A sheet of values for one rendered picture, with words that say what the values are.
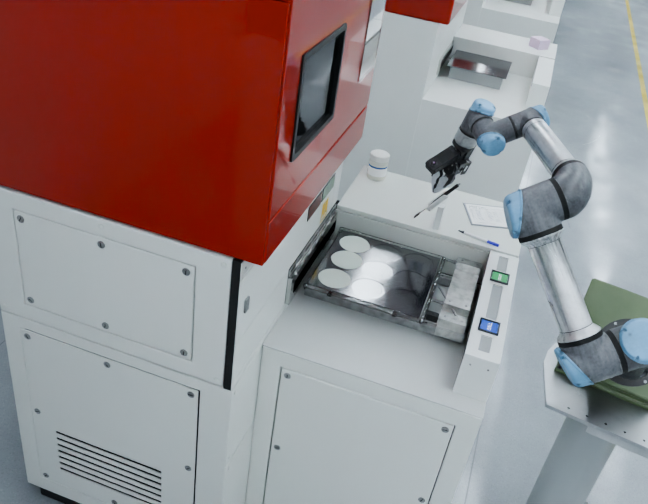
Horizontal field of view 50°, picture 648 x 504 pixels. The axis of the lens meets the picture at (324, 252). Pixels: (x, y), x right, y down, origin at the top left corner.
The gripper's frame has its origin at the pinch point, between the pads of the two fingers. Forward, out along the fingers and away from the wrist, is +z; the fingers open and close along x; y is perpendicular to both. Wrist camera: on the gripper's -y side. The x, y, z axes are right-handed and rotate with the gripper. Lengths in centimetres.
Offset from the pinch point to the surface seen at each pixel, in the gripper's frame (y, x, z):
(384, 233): -17.6, -1.5, 14.2
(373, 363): -56, -42, 15
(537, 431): 53, -71, 87
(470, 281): -8.5, -32.9, 8.9
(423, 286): -26.7, -28.5, 9.0
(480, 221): 10.5, -16.1, 2.9
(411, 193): 2.8, 8.9, 9.8
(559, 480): -5, -93, 40
